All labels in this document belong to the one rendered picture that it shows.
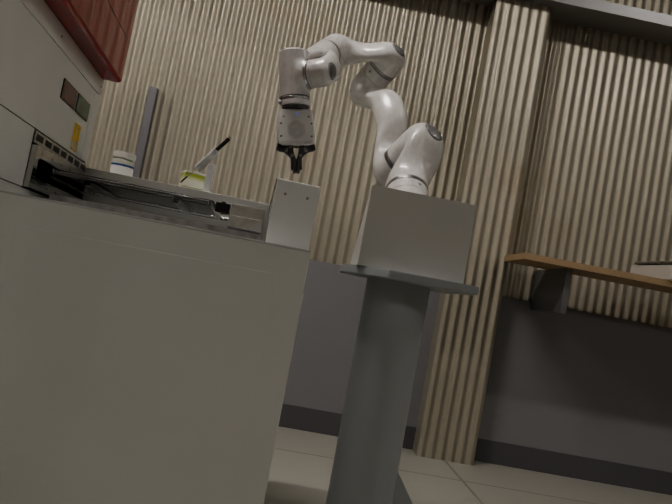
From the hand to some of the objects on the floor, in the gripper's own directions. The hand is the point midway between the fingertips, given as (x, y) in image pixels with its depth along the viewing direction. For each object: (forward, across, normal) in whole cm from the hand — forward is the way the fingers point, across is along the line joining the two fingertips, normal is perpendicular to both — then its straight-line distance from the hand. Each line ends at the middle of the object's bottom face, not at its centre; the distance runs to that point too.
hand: (296, 165), depth 180 cm
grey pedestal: (+113, -18, +17) cm, 115 cm away
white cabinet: (+99, +47, -3) cm, 110 cm away
